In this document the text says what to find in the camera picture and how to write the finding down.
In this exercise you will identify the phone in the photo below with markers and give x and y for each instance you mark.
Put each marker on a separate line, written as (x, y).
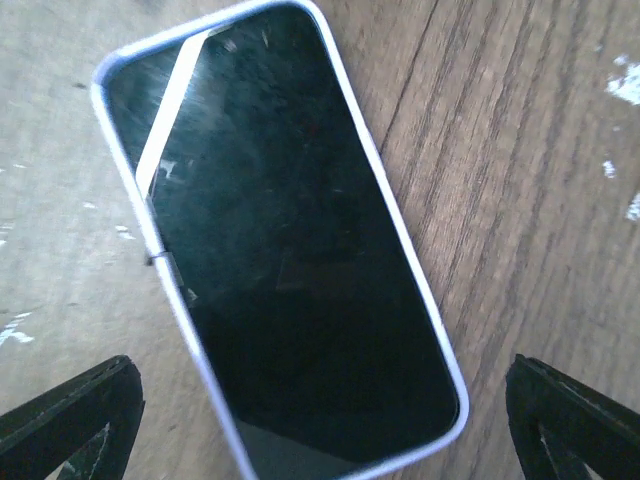
(267, 213)

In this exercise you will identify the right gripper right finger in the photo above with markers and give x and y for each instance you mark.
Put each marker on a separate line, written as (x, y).
(563, 429)

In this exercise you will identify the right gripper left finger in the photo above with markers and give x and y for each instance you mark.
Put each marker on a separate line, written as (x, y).
(84, 428)

